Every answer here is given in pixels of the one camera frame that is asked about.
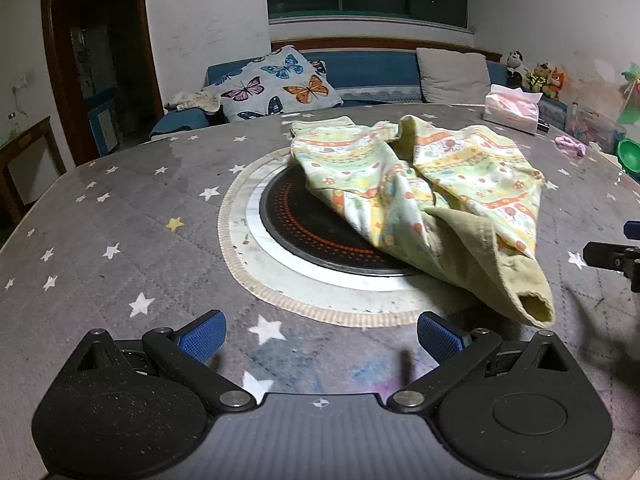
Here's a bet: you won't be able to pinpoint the colourful pinwheel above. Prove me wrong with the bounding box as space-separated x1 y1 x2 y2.
616 61 640 126

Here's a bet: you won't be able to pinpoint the patterned yellow green pants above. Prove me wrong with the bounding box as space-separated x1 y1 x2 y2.
290 114 556 329

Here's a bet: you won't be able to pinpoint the clear plastic storage box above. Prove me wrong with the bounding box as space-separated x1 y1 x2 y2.
565 102 626 151

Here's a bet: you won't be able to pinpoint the blue sofa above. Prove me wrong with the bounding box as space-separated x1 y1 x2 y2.
150 50 568 142

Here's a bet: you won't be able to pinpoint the crumpled cream cloth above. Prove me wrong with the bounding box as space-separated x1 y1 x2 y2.
165 90 222 113

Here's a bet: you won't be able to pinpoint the wooden side table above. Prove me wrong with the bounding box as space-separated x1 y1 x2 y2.
0 116 68 223

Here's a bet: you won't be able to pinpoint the wooden door frame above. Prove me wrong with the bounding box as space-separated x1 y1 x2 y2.
40 0 166 167

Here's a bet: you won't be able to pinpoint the yellow vest plush toy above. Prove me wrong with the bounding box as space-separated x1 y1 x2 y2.
526 61 551 95

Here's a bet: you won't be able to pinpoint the pink tissue pack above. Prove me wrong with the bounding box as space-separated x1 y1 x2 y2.
482 84 543 135

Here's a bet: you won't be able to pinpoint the green plastic bowl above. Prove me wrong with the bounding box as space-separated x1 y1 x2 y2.
616 138 640 183

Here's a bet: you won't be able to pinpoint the beige pillow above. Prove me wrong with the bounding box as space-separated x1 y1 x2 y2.
416 47 492 106

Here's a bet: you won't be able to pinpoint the round black induction cooker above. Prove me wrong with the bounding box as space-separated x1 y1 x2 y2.
258 164 426 278

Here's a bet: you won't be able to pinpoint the panda plush toy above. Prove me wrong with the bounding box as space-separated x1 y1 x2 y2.
505 50 531 90

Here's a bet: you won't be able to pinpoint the small pink cloth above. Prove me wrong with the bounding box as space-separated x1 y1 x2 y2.
554 134 588 157

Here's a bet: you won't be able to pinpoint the grey star print tablecloth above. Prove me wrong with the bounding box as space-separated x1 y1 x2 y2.
0 103 640 480

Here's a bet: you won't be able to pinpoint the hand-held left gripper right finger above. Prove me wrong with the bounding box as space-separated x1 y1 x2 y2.
387 311 583 408

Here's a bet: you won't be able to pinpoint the orange fox plush toy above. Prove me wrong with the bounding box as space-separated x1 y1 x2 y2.
545 66 566 101

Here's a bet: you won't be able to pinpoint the butterfly print pillow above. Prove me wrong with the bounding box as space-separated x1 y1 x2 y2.
202 45 343 123

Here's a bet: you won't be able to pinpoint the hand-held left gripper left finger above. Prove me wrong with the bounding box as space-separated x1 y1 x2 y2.
61 310 256 408

